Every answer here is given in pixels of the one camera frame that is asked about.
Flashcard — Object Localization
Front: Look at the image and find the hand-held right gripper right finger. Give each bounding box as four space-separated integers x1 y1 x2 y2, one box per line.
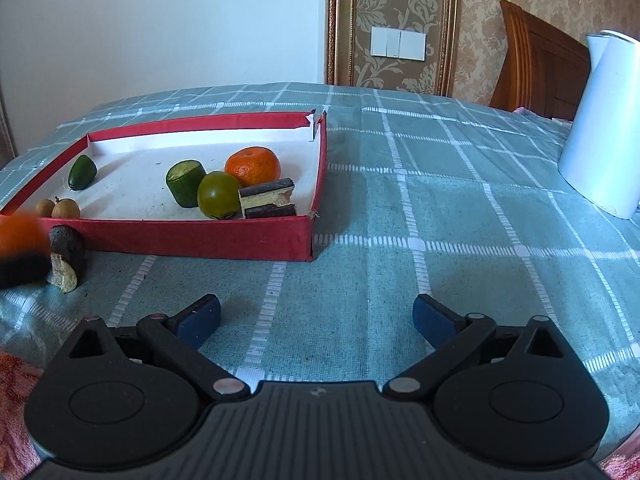
381 294 583 401

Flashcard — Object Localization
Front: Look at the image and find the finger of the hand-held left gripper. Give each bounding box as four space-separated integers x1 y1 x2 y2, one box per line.
0 252 52 290

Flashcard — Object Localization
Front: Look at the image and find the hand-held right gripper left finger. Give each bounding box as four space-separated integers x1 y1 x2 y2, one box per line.
50 294 251 403

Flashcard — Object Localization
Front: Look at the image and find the large orange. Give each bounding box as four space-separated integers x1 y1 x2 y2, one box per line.
0 212 48 257

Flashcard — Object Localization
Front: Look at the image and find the long dark sugarcane piece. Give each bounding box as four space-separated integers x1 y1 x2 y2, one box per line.
48 225 87 293

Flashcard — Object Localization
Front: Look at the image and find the red cardboard box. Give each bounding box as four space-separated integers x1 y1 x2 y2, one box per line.
0 108 328 262

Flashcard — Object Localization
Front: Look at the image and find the green persimmon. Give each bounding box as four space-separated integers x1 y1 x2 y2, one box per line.
197 171 242 220

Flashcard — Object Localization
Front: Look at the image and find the green cucumber piece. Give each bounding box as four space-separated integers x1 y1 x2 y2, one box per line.
165 160 207 208

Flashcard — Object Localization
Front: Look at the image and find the short split sugarcane piece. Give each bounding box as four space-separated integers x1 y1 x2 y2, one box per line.
238 178 297 220

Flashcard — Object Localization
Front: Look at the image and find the dark green oval fruit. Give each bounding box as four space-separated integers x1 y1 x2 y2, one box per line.
68 154 98 191

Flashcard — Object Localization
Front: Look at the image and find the teal checked bedsheet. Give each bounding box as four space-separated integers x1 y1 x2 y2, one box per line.
0 82 640 461

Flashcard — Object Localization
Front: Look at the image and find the pink towel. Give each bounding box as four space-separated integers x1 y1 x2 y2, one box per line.
0 350 48 471

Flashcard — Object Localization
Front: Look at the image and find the small orange tangerine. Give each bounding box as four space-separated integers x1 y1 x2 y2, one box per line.
224 146 282 188

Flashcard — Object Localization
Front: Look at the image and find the white electric kettle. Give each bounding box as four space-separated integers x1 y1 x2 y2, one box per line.
557 30 640 220

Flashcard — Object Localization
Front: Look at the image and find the brown wooden headboard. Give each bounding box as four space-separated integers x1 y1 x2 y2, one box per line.
489 0 592 121

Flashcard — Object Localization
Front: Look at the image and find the white wall switch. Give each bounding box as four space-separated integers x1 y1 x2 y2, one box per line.
371 27 427 60

